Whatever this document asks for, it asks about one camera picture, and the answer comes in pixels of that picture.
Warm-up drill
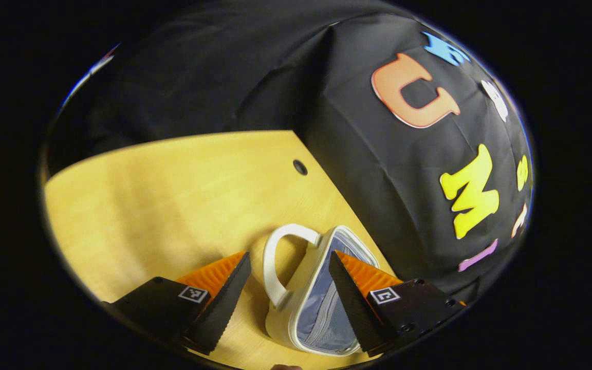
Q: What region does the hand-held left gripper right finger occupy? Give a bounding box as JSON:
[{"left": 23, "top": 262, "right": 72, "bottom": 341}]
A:
[{"left": 328, "top": 250, "right": 467, "bottom": 358}]

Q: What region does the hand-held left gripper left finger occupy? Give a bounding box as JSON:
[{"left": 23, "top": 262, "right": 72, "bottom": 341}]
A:
[{"left": 102, "top": 251, "right": 252, "bottom": 356}]

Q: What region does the white suitcase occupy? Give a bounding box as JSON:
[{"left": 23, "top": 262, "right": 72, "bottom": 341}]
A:
[{"left": 263, "top": 224, "right": 381, "bottom": 357}]

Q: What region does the black backdrop cloth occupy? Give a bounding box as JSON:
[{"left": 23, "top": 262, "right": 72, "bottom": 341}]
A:
[{"left": 44, "top": 0, "right": 535, "bottom": 304}]

